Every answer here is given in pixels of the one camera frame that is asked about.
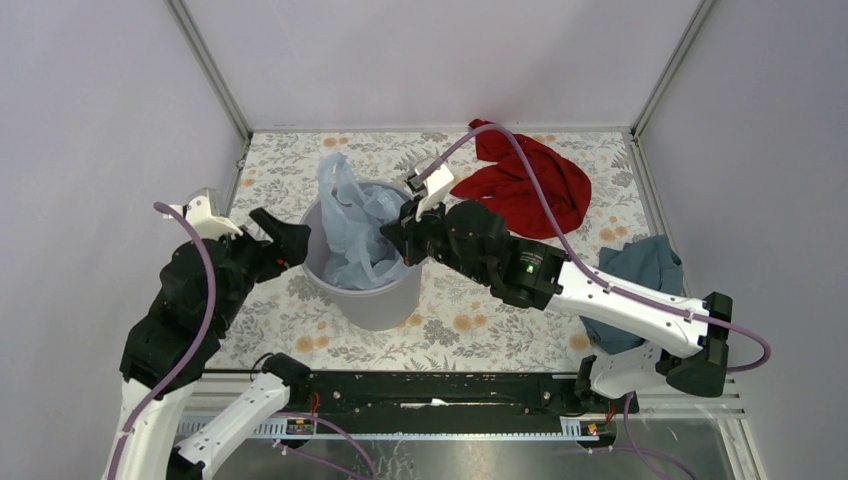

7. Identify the teal blue cloth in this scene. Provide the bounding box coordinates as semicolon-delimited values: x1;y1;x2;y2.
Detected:
579;234;684;356

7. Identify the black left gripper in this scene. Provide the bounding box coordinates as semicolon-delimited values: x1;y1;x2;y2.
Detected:
213;204;313;328

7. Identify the light blue plastic trash bag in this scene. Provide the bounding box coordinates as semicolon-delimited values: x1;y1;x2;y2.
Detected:
317;153;409;291

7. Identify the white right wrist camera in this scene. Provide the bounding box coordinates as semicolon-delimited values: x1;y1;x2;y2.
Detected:
406;157;455;221

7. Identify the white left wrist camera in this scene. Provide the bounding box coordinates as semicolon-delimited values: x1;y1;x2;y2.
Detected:
169;188;243;240

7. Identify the red cloth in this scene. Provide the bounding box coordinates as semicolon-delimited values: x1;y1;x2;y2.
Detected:
451;131;592;240

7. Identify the right aluminium frame post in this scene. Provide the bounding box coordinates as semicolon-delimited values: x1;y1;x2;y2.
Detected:
630;0;719;138

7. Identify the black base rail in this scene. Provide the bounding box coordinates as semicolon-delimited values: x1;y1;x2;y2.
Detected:
285;370;640;421

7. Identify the grey plastic trash bin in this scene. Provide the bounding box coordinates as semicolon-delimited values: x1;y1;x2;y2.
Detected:
302;181;422;331

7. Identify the white slotted cable duct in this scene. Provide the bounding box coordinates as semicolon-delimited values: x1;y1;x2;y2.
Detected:
177;413;616;443

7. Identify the left aluminium frame post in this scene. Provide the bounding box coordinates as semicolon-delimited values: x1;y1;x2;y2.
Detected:
164;0;252;144

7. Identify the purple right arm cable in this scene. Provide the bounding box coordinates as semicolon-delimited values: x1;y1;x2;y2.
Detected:
417;123;773;480

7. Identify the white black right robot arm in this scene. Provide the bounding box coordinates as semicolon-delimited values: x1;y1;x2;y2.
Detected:
380;200;732;412

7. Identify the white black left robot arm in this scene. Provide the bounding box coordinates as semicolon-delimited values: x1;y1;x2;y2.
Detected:
103;202;311;479

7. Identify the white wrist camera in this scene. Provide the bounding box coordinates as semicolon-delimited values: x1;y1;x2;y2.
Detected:
169;188;243;240
406;157;455;221

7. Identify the aluminium frame post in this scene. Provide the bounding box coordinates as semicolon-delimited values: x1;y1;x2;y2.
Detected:
164;0;252;144
630;0;719;138

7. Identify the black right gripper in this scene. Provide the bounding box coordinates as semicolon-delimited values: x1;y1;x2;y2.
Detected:
379;191;489;285

